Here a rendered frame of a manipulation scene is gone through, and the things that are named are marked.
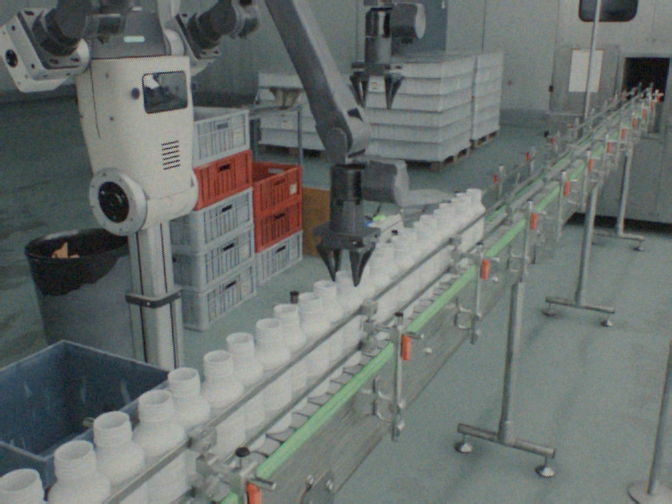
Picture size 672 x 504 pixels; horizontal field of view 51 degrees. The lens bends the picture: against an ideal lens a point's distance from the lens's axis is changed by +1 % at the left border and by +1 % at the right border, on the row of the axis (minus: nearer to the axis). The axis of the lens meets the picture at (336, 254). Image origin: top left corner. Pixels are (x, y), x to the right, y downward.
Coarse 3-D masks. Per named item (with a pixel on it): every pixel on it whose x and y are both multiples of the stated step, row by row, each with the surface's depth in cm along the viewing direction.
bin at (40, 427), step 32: (64, 352) 146; (96, 352) 141; (0, 384) 133; (32, 384) 140; (64, 384) 147; (96, 384) 144; (128, 384) 139; (160, 384) 127; (0, 416) 134; (32, 416) 141; (64, 416) 149; (96, 416) 147; (0, 448) 110; (32, 448) 142
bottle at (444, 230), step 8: (440, 216) 158; (448, 216) 159; (440, 224) 159; (448, 224) 160; (440, 232) 159; (448, 232) 159; (448, 248) 160; (440, 256) 160; (448, 256) 161; (440, 264) 161; (440, 272) 161; (440, 280) 162; (448, 280) 163
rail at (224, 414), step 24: (552, 144) 277; (480, 216) 176; (480, 240) 180; (384, 288) 128; (360, 312) 120; (288, 360) 101; (264, 384) 95; (312, 384) 108; (288, 408) 102; (264, 432) 97; (168, 456) 79; (144, 480) 76
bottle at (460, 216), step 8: (456, 200) 171; (464, 200) 170; (456, 208) 169; (464, 208) 169; (456, 216) 169; (464, 216) 169; (464, 224) 169; (464, 232) 169; (464, 240) 170; (464, 248) 171; (464, 264) 172
